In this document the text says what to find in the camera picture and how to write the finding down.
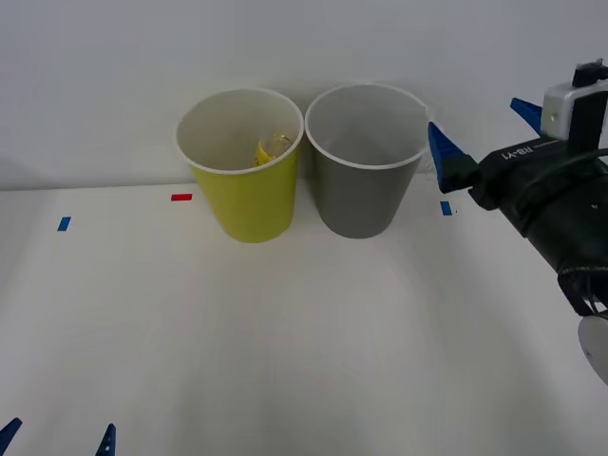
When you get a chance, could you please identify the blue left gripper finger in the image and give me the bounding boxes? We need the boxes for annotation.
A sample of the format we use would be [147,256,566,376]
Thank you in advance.
[0,416,24,446]
[93,423,118,456]

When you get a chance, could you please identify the pale grey right wrist camera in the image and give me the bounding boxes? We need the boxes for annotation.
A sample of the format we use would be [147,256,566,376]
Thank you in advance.
[542,56,608,143]

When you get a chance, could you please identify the black cable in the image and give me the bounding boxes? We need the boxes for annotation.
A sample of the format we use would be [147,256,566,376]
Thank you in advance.
[515,147,608,229]

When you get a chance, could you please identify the yellow-green plastic bin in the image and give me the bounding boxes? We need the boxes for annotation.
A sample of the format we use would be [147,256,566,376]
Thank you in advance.
[174,86,305,244]

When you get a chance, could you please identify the grey plastic bin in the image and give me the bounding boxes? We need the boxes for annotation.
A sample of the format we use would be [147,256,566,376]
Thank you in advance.
[304,83,428,239]

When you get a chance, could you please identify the yellow lemon label plastic bottle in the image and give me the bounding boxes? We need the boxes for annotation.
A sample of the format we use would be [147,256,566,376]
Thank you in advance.
[254,132,296,167]

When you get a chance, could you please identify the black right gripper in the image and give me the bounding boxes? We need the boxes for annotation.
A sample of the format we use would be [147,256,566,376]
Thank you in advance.
[426,97,608,215]

